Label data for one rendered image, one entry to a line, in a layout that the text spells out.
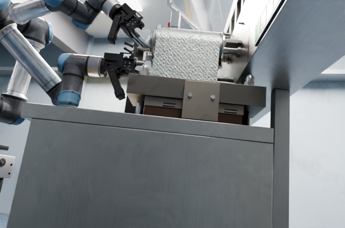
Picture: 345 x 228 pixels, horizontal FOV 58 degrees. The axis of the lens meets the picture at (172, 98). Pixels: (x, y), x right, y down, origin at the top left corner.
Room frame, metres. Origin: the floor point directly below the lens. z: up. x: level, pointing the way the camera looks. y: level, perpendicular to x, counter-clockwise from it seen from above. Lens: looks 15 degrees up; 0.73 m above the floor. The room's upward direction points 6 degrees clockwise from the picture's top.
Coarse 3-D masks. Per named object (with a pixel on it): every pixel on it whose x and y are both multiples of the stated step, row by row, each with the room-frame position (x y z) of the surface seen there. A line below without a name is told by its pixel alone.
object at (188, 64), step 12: (156, 48) 1.06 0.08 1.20; (156, 60) 1.06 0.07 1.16; (168, 60) 1.06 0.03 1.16; (180, 60) 1.05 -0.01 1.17; (192, 60) 1.05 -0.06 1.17; (204, 60) 1.05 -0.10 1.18; (216, 60) 1.05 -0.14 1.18; (156, 72) 1.06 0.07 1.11; (168, 72) 1.06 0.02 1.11; (180, 72) 1.05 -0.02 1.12; (192, 72) 1.05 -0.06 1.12; (204, 72) 1.05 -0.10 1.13; (216, 72) 1.05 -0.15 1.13
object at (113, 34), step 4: (116, 16) 1.12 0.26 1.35; (120, 16) 1.12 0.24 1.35; (116, 20) 1.12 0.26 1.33; (120, 20) 1.14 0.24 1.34; (112, 24) 1.12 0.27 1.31; (116, 24) 1.12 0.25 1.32; (112, 28) 1.12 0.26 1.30; (116, 28) 1.12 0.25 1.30; (120, 28) 1.17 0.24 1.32; (112, 32) 1.12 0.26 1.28; (116, 32) 1.13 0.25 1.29; (108, 36) 1.12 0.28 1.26; (112, 36) 1.12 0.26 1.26; (116, 36) 1.14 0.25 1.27; (108, 40) 1.13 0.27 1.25; (112, 40) 1.13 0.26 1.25; (116, 40) 1.15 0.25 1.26
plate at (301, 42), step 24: (264, 0) 0.77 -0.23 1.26; (288, 0) 0.59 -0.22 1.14; (312, 0) 0.58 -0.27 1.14; (336, 0) 0.57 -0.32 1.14; (240, 24) 1.13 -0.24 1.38; (288, 24) 0.68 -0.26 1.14; (312, 24) 0.67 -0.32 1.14; (336, 24) 0.66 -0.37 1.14; (264, 48) 0.83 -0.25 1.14; (288, 48) 0.81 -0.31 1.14; (312, 48) 0.80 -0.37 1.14; (336, 48) 0.78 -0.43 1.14; (240, 72) 1.07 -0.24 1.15; (264, 72) 1.02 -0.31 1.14; (288, 72) 0.99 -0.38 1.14; (312, 72) 0.97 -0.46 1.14
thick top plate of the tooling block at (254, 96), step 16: (128, 80) 0.86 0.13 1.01; (144, 80) 0.86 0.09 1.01; (160, 80) 0.86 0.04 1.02; (176, 80) 0.86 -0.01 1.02; (192, 80) 0.86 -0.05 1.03; (128, 96) 0.90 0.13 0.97; (144, 96) 0.88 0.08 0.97; (160, 96) 0.86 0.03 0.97; (176, 96) 0.86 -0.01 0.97; (224, 96) 0.85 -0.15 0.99; (240, 96) 0.85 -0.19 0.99; (256, 96) 0.85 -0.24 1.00; (256, 112) 0.93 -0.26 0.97
